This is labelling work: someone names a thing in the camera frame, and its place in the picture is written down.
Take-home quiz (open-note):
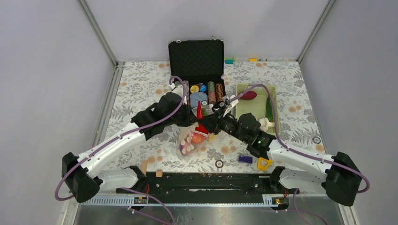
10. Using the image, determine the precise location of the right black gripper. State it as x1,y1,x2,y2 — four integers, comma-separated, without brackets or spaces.
198,105,250,143

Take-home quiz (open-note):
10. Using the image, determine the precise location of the red toy chili pepper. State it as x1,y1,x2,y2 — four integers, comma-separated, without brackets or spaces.
195,101,209,135

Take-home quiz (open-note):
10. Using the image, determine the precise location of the clear dotted zip top bag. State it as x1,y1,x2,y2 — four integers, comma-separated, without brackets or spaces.
177,122,216,157

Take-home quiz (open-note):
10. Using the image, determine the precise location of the red toy tomato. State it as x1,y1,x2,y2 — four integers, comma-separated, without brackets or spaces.
191,133,207,144

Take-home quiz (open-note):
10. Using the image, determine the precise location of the purple toy onion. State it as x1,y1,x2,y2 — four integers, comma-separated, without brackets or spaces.
179,137,194,156

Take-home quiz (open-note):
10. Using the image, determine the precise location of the green plastic basket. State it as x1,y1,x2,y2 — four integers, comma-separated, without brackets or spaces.
235,83,280,136

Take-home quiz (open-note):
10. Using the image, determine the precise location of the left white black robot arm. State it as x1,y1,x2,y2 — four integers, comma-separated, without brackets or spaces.
55,84,196,203

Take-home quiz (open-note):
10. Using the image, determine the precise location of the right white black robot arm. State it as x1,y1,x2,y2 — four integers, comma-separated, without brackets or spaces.
199,103,364,206

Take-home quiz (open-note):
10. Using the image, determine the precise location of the dark red toy sweet potato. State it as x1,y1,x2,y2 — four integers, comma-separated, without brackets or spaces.
240,91,257,100

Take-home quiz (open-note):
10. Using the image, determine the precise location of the white toy mushroom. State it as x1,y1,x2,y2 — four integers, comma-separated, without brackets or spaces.
258,117,275,132

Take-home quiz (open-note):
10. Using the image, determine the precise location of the blue toy brick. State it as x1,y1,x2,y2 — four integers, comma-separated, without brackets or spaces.
238,155,253,164

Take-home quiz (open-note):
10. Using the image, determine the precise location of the black poker chip case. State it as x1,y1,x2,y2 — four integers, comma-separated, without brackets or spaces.
168,36,228,118

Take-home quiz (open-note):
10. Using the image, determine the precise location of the floral table mat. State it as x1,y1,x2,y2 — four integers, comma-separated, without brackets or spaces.
106,61,325,173

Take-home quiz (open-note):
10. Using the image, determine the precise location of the green toy block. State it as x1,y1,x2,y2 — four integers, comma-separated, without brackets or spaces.
224,57,236,65

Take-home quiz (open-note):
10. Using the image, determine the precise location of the small wooden cube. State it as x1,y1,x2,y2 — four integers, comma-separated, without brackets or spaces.
155,169,163,178

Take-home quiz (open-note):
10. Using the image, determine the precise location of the yellow triangular plastic tool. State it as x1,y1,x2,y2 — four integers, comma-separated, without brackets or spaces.
257,157,273,172

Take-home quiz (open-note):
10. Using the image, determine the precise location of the wooden cone block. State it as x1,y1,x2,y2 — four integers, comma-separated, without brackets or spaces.
140,160,148,176

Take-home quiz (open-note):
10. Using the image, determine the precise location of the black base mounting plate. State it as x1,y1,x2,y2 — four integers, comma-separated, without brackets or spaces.
116,172,294,204

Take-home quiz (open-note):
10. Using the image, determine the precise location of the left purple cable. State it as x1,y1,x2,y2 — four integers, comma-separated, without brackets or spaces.
54,75,189,225

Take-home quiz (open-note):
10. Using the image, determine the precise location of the purple cable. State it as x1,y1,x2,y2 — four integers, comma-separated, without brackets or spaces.
228,83,371,225
54,75,189,225

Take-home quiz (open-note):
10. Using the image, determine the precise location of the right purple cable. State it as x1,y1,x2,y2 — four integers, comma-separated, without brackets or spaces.
228,83,371,225

